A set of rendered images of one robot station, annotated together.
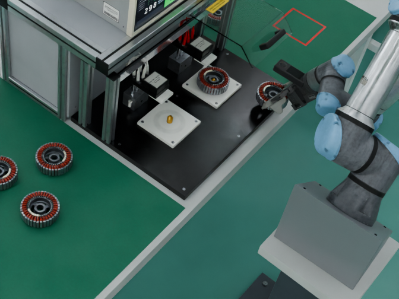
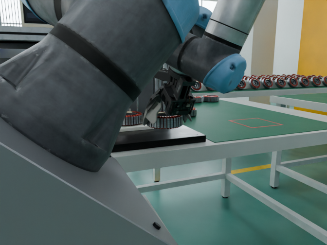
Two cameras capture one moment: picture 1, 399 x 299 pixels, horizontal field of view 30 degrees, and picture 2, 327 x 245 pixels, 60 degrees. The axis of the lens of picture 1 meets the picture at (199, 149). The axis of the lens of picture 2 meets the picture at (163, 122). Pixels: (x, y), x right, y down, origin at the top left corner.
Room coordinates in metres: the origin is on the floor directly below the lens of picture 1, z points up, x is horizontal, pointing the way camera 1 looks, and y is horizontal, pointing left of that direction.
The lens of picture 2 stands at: (1.20, -0.76, 1.00)
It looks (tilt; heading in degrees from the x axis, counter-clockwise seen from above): 12 degrees down; 41
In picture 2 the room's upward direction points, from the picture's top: straight up
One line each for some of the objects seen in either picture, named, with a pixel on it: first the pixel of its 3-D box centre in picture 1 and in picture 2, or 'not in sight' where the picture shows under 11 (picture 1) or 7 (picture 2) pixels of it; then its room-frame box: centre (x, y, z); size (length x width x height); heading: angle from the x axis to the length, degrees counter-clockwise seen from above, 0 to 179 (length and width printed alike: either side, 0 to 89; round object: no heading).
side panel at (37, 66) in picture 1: (35, 62); not in sight; (1.65, 0.57, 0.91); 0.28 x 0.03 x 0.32; 63
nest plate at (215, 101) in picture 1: (212, 85); (127, 124); (1.87, 0.01, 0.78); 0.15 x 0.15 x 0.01; 63
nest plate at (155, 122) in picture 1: (169, 122); not in sight; (1.66, 0.12, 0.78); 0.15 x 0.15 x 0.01; 63
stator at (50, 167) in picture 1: (54, 158); not in sight; (1.41, 0.43, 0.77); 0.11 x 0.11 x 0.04
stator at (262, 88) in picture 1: (272, 95); (164, 119); (1.84, -0.20, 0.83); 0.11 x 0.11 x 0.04
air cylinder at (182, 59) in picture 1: (180, 60); not in sight; (1.94, 0.14, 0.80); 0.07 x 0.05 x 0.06; 153
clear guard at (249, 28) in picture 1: (234, 19); not in sight; (1.93, -0.01, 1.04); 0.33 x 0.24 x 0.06; 63
